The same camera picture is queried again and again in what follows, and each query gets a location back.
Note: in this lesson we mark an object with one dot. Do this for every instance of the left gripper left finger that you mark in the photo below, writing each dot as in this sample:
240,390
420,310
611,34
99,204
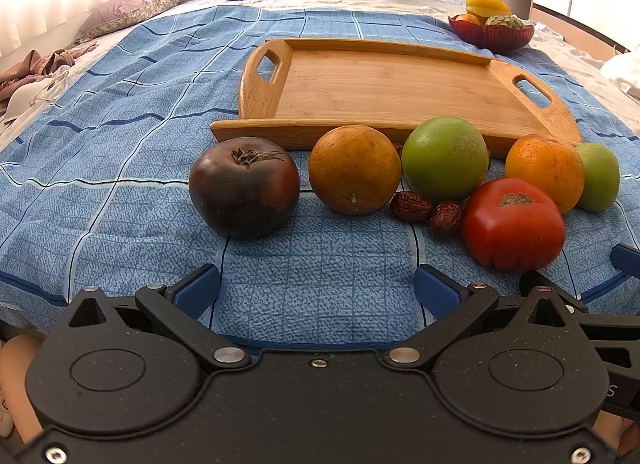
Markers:
175,310

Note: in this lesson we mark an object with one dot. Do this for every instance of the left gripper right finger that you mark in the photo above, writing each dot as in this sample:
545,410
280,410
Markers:
455,309

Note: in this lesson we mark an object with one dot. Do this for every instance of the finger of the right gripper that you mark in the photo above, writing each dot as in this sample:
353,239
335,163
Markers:
532,279
626,259

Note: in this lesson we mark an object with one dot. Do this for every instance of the red tomato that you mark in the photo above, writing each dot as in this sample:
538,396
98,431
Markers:
511,225

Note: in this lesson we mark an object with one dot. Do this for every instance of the dried red date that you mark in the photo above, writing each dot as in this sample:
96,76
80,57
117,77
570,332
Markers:
411,207
445,221

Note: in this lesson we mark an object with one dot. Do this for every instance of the small green apple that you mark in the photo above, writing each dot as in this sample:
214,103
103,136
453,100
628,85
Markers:
602,177

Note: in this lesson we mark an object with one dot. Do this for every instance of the bright orange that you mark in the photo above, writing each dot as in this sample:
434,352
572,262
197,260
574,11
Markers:
550,164

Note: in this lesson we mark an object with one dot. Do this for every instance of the dark purple tomato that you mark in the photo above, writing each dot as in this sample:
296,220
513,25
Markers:
244,187

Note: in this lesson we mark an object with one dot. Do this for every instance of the large green apple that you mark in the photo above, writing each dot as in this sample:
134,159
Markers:
445,158

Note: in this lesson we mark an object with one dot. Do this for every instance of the dull brownish orange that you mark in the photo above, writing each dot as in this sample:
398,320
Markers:
354,169

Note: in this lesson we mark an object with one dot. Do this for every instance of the blue plaid cloth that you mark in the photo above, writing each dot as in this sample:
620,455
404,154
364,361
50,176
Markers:
95,192

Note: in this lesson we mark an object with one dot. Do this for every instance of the white cloth bundle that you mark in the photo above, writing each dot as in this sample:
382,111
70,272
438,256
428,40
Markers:
624,71

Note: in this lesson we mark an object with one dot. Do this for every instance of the red fruit bowl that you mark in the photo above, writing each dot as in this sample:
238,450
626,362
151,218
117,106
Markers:
499,40

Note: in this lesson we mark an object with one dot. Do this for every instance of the wooden serving tray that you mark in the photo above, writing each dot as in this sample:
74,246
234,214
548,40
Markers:
292,91

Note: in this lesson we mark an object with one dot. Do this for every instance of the white bedsheet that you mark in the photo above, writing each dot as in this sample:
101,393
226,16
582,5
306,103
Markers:
582,66

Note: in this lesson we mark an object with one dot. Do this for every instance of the green custard apple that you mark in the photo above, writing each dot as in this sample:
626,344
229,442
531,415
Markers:
508,21

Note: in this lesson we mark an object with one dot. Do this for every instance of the orange in bowl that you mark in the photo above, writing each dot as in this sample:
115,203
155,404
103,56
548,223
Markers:
472,19

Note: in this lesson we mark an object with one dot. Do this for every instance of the yellow starfruit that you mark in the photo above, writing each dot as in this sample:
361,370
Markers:
484,9

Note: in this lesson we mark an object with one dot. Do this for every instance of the brown clothes pile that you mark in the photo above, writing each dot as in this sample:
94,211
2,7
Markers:
35,67

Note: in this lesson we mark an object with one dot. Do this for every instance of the purple floral pillow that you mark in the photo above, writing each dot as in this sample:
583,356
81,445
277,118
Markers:
116,15

